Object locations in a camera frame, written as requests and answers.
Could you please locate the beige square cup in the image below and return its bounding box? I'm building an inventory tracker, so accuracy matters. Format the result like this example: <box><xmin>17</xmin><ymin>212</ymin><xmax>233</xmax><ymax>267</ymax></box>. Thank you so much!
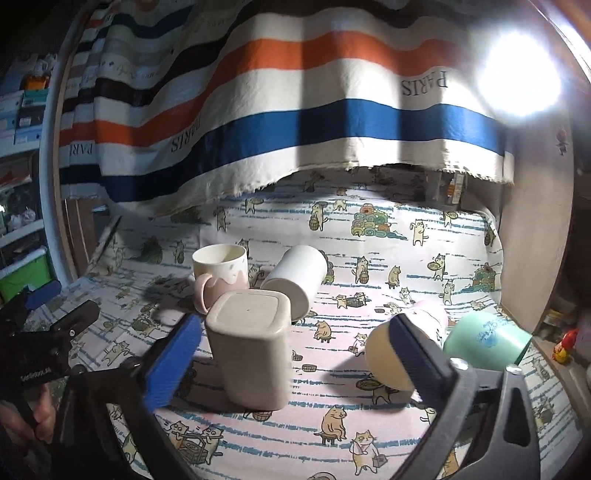
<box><xmin>205</xmin><ymin>290</ymin><xmax>293</xmax><ymax>411</ymax></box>

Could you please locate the red and yellow toy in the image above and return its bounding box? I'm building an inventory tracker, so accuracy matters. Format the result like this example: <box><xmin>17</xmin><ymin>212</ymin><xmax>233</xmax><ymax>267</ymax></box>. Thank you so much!
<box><xmin>552</xmin><ymin>328</ymin><xmax>581</xmax><ymax>366</ymax></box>

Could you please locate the mint green cup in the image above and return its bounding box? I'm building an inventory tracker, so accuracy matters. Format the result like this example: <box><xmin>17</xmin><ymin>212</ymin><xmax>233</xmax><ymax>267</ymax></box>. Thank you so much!
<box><xmin>442</xmin><ymin>311</ymin><xmax>534</xmax><ymax>373</ymax></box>

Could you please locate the bright lamp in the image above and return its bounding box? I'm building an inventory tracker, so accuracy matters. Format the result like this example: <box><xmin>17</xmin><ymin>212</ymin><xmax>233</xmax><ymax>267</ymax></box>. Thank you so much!
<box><xmin>475</xmin><ymin>17</ymin><xmax>563</xmax><ymax>118</ymax></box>

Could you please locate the brown wooden panel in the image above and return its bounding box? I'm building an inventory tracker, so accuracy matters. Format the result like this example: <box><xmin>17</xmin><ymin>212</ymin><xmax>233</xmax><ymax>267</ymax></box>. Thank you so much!
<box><xmin>498</xmin><ymin>111</ymin><xmax>578</xmax><ymax>337</ymax></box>

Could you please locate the white curved pole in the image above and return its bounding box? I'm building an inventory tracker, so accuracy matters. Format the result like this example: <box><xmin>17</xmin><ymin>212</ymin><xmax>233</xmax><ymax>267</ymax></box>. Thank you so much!
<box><xmin>39</xmin><ymin>0</ymin><xmax>102</xmax><ymax>283</ymax></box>

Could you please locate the stack of shelf boxes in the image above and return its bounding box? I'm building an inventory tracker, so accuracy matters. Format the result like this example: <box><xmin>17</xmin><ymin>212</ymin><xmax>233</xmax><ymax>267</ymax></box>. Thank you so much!
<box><xmin>0</xmin><ymin>52</ymin><xmax>52</xmax><ymax>145</ymax></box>

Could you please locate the cat print tablecloth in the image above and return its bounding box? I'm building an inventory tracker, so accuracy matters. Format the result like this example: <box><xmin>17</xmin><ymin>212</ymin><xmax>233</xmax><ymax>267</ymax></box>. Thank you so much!
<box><xmin>44</xmin><ymin>165</ymin><xmax>575</xmax><ymax>480</ymax></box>

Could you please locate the pink and white mug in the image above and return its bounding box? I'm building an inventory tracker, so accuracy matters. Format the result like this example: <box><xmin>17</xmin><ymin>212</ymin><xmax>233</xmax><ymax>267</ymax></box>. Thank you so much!
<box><xmin>191</xmin><ymin>243</ymin><xmax>250</xmax><ymax>316</ymax></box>

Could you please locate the person's left hand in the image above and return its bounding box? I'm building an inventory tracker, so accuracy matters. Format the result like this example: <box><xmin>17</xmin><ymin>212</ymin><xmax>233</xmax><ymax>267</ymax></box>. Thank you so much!
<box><xmin>27</xmin><ymin>385</ymin><xmax>60</xmax><ymax>445</ymax></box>

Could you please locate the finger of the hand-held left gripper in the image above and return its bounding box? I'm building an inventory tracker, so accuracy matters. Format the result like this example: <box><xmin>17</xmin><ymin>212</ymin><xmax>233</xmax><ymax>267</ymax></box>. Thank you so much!
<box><xmin>24</xmin><ymin>280</ymin><xmax>64</xmax><ymax>311</ymax></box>
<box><xmin>46</xmin><ymin>299</ymin><xmax>101</xmax><ymax>340</ymax></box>

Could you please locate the striped cloth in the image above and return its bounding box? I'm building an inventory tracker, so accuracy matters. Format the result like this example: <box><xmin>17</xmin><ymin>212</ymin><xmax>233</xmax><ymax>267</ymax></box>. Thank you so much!
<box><xmin>56</xmin><ymin>0</ymin><xmax>516</xmax><ymax>219</ymax></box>

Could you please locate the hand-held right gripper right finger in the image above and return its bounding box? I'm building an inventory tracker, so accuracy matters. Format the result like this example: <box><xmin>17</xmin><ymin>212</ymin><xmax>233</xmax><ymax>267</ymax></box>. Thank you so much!
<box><xmin>387</xmin><ymin>315</ymin><xmax>542</xmax><ymax>480</ymax></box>

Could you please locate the wooden stick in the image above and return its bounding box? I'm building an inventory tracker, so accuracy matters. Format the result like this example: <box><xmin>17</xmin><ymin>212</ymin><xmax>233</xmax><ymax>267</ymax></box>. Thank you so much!
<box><xmin>89</xmin><ymin>214</ymin><xmax>123</xmax><ymax>274</ymax></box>

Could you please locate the green storage box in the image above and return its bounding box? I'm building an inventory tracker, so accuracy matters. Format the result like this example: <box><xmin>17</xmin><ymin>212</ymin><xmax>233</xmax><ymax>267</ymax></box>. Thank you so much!
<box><xmin>0</xmin><ymin>250</ymin><xmax>52</xmax><ymax>304</ymax></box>

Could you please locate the white cylindrical cup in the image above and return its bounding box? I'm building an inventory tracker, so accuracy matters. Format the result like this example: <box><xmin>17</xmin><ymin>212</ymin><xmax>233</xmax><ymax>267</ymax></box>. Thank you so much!
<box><xmin>259</xmin><ymin>244</ymin><xmax>330</xmax><ymax>324</ymax></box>

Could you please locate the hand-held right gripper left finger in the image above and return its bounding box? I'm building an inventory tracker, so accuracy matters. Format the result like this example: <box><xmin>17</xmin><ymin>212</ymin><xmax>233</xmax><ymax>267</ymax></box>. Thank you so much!
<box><xmin>60</xmin><ymin>313</ymin><xmax>205</xmax><ymax>480</ymax></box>

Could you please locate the pale yellow cup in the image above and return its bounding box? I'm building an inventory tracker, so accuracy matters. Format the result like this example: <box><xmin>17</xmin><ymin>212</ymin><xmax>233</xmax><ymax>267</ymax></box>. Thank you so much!
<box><xmin>364</xmin><ymin>300</ymin><xmax>450</xmax><ymax>391</ymax></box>

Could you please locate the orange label box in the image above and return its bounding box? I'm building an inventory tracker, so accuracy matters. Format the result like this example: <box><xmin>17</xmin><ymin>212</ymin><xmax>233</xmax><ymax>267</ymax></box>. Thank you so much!
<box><xmin>444</xmin><ymin>172</ymin><xmax>466</xmax><ymax>205</ymax></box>

